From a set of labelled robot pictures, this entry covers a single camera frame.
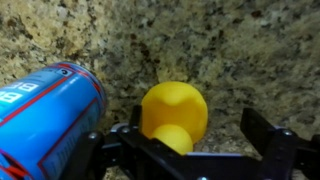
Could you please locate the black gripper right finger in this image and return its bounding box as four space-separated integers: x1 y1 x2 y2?
240 108 320 180

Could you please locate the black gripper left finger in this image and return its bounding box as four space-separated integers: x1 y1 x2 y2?
118 105 184 165

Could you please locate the yellow rubber duck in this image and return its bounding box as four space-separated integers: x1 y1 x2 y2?
140 81 208 155

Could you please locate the blue drink can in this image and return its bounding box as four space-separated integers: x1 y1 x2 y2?
0 62 106 180

